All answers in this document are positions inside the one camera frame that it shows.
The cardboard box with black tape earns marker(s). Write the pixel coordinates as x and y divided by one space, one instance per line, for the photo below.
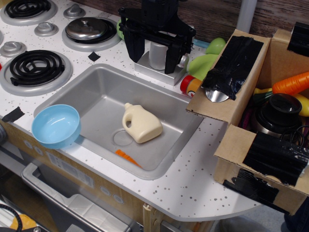
274 63

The front black coil burner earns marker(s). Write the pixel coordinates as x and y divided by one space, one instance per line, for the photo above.
35 73

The grey toy sink basin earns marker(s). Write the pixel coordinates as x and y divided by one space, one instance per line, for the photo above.
99 95

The grey stove knob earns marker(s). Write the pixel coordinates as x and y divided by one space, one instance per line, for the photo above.
12 49
46 29
74 12

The silver pot lid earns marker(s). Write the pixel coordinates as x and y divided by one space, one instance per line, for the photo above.
86 28

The black and steel pot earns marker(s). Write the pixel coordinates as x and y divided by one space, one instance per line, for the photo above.
278 117

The grey stove knob middle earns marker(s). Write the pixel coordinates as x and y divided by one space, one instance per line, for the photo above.
46 29

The cream toy detergent bottle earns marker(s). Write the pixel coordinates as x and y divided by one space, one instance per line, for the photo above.
140 124

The grey stove knob left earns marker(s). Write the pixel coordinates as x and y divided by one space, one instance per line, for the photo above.
12 49

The orange toy carrot piece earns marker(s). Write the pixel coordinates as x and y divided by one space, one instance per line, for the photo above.
124 155

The back left coil burner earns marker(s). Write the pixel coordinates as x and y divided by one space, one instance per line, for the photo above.
27 12

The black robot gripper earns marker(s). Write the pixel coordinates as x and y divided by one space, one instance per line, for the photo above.
157 21

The green toy vegetable behind gripper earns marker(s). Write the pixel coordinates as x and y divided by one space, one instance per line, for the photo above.
119 29

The black tape patch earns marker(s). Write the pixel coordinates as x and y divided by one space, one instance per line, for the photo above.
94 56
13 115

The black tape patch left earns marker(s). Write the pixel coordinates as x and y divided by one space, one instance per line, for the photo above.
13 115

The black tape patch centre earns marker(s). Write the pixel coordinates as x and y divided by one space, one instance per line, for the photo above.
94 56

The light blue plastic bowl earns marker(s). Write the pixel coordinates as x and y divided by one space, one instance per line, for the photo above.
56 126

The green toy pear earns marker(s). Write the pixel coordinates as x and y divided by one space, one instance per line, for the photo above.
200 66

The silver toy faucet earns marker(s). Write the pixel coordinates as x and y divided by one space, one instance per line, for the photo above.
152 64

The grey stove knob top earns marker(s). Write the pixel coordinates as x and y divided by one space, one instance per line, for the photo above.
74 12

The red capped toy bottle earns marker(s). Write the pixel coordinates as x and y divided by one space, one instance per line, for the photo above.
190 85

